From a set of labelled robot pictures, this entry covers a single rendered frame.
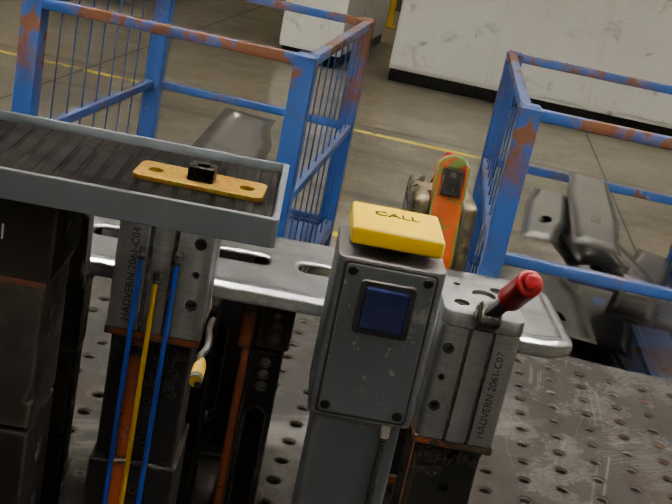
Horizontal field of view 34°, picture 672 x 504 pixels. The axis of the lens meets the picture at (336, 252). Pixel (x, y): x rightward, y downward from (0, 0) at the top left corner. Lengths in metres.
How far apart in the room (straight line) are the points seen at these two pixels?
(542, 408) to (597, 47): 7.34
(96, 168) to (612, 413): 1.14
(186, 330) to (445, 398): 0.22
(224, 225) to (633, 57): 8.33
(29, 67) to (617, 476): 2.04
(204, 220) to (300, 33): 8.30
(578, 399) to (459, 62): 7.24
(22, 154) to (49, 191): 0.07
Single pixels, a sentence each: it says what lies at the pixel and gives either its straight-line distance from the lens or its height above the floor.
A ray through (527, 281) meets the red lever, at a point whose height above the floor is 1.13.
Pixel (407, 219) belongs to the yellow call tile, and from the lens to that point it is 0.72.
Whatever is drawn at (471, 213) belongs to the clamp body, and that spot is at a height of 1.05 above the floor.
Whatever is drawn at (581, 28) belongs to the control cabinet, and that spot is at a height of 0.71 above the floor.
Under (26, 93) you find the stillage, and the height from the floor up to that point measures 0.68.
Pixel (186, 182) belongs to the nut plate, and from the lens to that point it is 0.69.
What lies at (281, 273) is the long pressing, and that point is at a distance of 1.05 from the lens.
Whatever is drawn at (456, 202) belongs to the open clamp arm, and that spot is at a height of 1.06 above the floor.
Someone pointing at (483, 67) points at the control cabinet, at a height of 0.26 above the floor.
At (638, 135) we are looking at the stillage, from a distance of 2.78.
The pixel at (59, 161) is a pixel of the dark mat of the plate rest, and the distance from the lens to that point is 0.71.
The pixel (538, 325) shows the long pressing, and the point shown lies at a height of 1.00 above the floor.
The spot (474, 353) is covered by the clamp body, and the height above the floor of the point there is 1.03.
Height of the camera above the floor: 1.35
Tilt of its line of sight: 18 degrees down
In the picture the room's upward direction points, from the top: 12 degrees clockwise
